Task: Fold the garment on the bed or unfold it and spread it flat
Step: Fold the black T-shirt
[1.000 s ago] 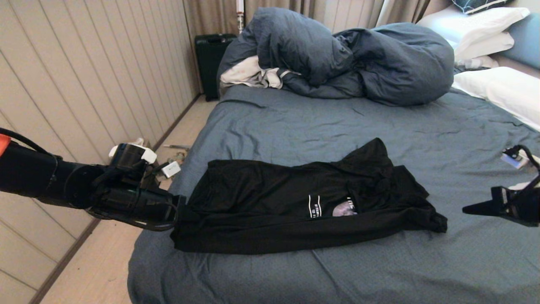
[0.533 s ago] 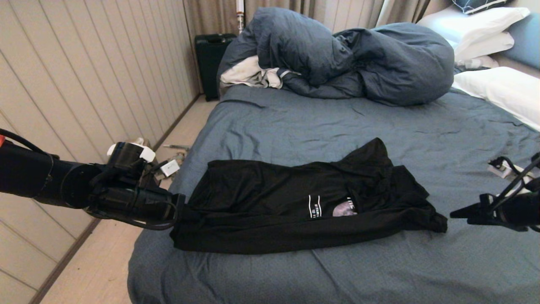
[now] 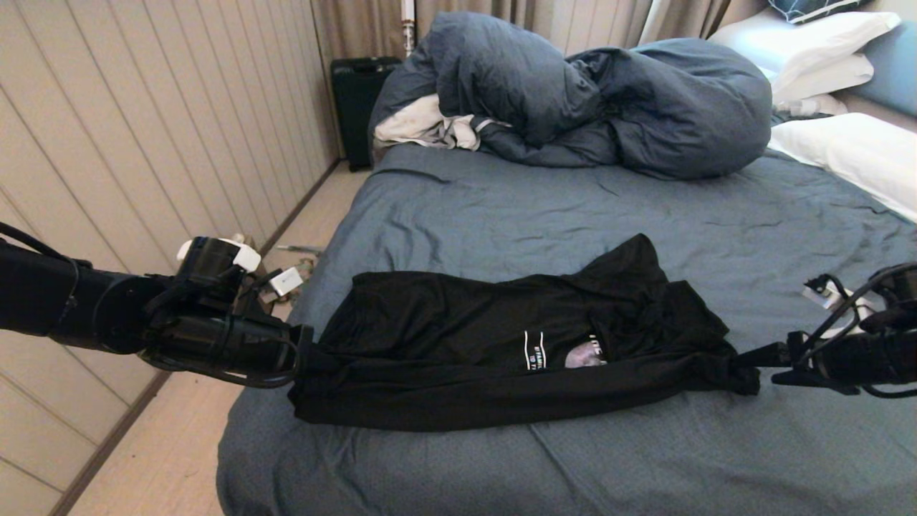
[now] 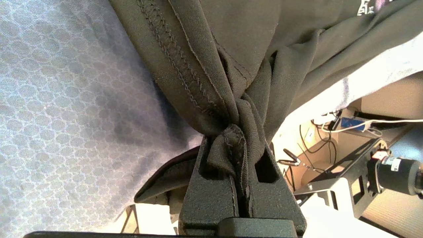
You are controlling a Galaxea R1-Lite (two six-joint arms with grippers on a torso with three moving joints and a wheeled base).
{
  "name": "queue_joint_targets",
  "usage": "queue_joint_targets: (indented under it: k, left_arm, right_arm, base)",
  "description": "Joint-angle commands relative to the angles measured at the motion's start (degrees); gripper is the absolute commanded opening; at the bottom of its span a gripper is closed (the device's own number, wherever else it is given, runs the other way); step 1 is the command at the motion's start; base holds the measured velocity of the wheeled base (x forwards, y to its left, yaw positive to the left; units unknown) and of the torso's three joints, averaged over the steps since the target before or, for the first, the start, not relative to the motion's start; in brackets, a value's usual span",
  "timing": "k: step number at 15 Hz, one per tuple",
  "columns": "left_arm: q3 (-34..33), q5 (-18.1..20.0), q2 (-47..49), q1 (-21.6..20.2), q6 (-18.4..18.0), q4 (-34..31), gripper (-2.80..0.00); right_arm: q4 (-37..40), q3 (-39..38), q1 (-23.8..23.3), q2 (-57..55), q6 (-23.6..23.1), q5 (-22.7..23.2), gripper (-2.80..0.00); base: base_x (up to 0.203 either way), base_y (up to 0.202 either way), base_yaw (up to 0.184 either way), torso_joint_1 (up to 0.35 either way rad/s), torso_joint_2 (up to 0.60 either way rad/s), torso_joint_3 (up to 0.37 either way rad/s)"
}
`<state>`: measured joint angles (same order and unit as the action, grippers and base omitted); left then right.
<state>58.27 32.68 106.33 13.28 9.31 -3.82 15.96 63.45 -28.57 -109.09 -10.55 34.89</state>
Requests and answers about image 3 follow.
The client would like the black moon print t-shirt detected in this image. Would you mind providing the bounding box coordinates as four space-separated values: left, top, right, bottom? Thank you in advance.
289 234 760 432

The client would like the beige trash bin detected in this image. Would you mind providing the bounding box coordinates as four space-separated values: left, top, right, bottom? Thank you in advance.
240 235 277 316

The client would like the multicoloured rag mop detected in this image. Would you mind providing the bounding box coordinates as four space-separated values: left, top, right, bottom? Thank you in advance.
276 245 323 280

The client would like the long white pillow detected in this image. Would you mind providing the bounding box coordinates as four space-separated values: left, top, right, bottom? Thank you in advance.
767 113 917 224

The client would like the black suitcase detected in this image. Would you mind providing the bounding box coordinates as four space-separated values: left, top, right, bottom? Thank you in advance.
330 57 402 173

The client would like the dark blue duvet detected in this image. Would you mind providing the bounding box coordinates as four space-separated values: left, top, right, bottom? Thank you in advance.
369 11 774 181

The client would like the flat white pillow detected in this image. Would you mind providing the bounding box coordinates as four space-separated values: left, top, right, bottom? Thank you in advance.
770 54 875 108

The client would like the white crumpled cloth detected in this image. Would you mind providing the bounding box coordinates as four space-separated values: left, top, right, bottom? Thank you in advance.
374 93 513 153

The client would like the blue bed sheet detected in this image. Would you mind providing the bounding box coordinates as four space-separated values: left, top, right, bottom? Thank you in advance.
215 143 917 516

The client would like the light blue headboard cushion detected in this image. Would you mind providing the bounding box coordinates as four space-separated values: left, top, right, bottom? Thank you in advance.
853 21 917 119

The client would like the large white pillow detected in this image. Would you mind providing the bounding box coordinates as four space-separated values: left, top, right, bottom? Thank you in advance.
706 13 902 87

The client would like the beige curtain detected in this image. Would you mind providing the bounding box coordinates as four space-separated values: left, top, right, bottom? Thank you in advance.
312 0 731 69

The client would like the dark patterned cushion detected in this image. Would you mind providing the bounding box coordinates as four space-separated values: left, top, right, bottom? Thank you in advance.
763 0 871 26

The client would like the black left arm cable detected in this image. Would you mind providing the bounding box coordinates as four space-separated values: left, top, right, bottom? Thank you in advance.
140 337 300 389

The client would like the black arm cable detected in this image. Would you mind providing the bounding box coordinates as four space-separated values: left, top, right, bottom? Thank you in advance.
140 337 300 389
792 264 917 398

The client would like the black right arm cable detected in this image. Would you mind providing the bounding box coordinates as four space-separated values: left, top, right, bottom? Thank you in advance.
792 264 917 398

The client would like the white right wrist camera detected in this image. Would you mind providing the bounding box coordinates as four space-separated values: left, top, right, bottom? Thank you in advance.
802 276 876 338

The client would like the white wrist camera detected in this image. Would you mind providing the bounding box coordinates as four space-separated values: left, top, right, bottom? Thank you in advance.
269 267 304 297
802 276 876 338

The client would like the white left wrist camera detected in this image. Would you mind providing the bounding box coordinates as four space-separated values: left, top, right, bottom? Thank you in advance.
269 267 304 297

